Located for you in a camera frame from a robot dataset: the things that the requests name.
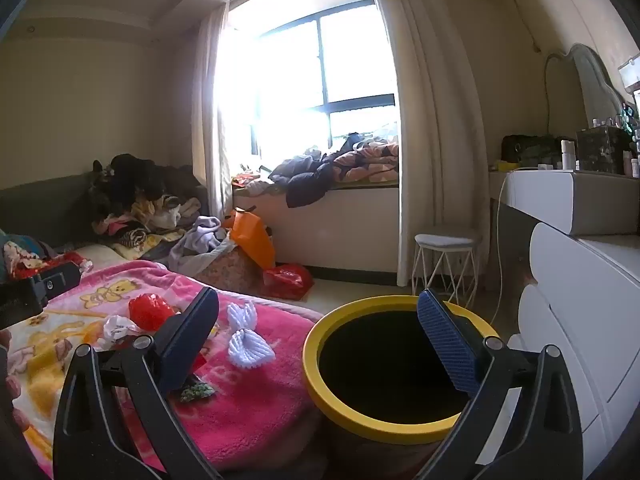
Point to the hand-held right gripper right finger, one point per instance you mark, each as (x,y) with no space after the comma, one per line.
(445,340)

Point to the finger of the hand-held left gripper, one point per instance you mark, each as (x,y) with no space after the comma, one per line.
(57,282)

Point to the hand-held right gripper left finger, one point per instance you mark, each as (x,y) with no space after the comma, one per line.
(192,330)

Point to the yellow rimmed trash bin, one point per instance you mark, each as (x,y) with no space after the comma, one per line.
(310,360)

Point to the red printed cloth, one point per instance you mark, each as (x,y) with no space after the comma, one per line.
(30,265)

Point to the red plastic wrapper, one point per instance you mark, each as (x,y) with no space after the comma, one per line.
(150,310)

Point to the teal printed cloth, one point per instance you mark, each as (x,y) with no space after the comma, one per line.
(20,242)

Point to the white knitted bow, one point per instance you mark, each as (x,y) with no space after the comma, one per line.
(250,350)

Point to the small green scrap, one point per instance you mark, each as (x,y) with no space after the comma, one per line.
(196,392)

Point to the floral fabric basket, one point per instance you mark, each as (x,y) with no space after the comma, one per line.
(230,270)

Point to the grey headboard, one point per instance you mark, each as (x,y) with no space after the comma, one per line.
(45,210)

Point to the white crumpled paper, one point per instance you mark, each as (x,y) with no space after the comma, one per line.
(117,327)

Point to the light purple garment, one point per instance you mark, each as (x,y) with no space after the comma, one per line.
(200,235)

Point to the pink printed blanket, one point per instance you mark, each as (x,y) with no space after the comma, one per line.
(280,385)

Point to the red plastic bag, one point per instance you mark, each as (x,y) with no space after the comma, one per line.
(287,280)

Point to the orange bag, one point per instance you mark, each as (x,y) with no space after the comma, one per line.
(252,237)

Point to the pile of dark clothes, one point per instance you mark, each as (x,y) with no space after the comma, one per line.
(135,180)

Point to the white drawer cabinet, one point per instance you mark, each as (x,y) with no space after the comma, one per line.
(590,310)

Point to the white vanity desk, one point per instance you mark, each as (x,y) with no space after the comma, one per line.
(545,195)

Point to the wide cream curtain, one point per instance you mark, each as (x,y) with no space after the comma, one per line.
(430,160)

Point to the dark blue jacket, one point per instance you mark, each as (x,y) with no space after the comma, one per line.
(305,185)

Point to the yellow cloth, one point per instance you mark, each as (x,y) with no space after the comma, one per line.
(506,165)

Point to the orange printed quilt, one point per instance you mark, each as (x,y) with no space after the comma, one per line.
(370,160)

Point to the black bag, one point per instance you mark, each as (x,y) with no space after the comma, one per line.
(530,147)

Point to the narrow cream curtain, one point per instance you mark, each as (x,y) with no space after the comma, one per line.
(207,110)

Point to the white bottle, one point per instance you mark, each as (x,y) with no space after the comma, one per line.
(567,155)

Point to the dark patterned box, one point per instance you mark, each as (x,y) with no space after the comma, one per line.
(602,152)

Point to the wavy edged mirror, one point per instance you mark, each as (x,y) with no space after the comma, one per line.
(592,85)

